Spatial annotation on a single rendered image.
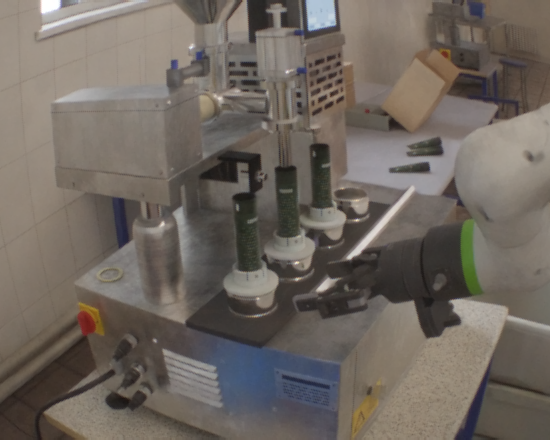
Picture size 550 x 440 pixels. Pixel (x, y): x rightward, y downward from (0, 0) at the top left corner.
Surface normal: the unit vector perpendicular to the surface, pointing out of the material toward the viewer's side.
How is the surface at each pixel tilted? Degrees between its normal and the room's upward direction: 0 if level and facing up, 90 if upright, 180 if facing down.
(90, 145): 90
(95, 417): 0
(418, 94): 90
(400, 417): 0
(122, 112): 90
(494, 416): 96
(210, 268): 0
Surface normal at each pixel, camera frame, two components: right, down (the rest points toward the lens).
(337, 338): -0.05, -0.91
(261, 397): -0.48, 0.39
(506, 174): -0.26, 0.04
